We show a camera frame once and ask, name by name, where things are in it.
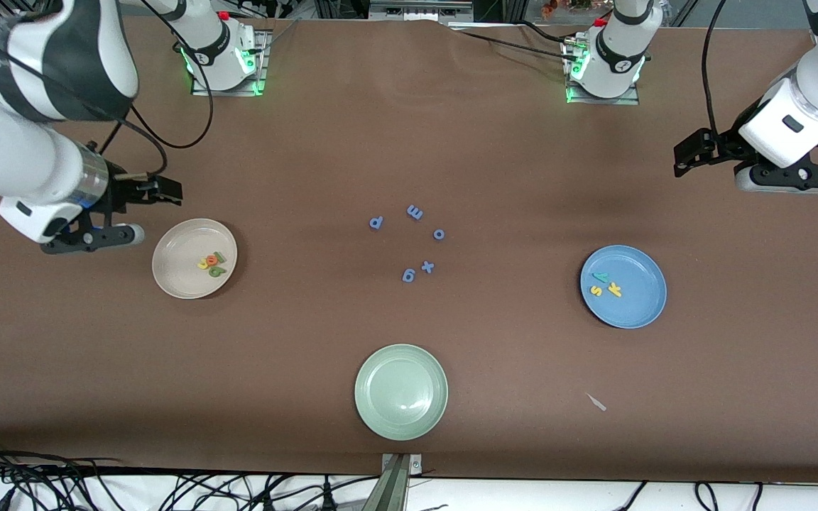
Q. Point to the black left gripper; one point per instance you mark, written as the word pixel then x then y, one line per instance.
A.
pixel 727 144

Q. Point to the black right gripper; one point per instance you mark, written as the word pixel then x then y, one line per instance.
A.
pixel 122 194

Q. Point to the yellow foam letter k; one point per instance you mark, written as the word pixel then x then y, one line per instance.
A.
pixel 615 289

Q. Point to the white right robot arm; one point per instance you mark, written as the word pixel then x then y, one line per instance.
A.
pixel 18 156

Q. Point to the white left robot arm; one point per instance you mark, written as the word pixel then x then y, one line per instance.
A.
pixel 785 128

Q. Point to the beige brown plate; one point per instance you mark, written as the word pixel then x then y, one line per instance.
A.
pixel 182 248

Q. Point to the blue plate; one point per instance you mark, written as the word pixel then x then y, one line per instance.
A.
pixel 636 298

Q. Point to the blue foam letter p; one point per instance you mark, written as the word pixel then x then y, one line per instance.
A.
pixel 375 224

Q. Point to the brown table cover sheet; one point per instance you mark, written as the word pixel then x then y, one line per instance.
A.
pixel 409 142

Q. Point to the blue foam letter m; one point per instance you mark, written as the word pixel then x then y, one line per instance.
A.
pixel 415 211

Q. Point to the blue foam letter g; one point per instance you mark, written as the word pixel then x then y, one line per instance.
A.
pixel 406 278

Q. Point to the small grey paper scrap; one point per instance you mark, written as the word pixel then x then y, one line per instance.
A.
pixel 596 402

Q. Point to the blue foam letter x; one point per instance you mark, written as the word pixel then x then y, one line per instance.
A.
pixel 427 267

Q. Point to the pale green plate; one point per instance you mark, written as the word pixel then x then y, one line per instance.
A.
pixel 400 392

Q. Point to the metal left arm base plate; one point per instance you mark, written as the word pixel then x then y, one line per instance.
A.
pixel 604 101

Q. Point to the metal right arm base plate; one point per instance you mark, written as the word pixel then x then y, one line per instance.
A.
pixel 228 91

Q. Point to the aluminium frame profile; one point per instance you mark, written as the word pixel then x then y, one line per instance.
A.
pixel 420 10

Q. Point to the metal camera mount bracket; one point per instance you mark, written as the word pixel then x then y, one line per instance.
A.
pixel 400 468

